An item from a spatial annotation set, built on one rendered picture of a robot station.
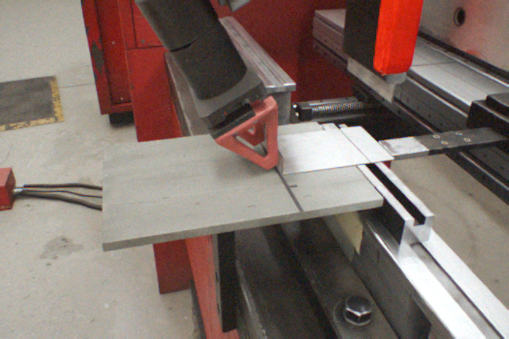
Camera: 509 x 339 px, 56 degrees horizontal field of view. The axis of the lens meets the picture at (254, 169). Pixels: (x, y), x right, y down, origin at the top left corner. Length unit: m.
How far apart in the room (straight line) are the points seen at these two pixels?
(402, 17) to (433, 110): 0.53
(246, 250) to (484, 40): 0.39
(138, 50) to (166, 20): 0.91
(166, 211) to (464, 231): 1.86
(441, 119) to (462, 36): 0.51
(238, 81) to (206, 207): 0.12
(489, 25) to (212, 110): 0.24
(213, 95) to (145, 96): 0.93
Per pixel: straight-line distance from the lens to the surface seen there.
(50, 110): 3.36
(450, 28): 0.32
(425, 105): 0.85
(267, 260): 0.58
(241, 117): 0.44
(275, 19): 1.37
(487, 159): 0.75
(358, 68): 0.53
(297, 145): 0.55
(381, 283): 0.49
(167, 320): 1.71
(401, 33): 0.32
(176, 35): 0.43
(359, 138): 0.58
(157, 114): 1.39
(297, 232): 0.57
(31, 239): 2.19
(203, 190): 0.47
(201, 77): 0.44
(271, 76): 0.86
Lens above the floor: 1.26
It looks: 31 degrees down
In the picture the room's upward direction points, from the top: straight up
